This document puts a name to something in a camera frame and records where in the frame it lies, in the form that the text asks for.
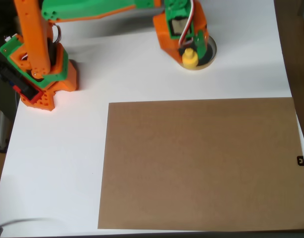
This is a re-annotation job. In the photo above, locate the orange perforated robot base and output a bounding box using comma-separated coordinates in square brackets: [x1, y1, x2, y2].
[0, 33, 80, 113]

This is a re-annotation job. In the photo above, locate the brown rectangular board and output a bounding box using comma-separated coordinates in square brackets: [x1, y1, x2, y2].
[97, 97, 304, 230]

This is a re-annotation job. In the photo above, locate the metal table clamp post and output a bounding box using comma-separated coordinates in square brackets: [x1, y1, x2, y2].
[0, 108, 14, 153]

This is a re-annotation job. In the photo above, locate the round gold-rimmed dish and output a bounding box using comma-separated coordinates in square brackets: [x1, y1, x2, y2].
[178, 34, 217, 71]

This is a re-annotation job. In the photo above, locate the red white servo cable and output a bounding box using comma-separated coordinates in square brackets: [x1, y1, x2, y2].
[178, 0, 197, 47]

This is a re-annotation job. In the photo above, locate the small yellow peg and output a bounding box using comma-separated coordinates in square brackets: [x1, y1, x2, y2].
[182, 48, 199, 68]

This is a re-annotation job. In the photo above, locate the grey cable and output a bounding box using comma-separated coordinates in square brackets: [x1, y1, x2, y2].
[0, 218, 61, 238]

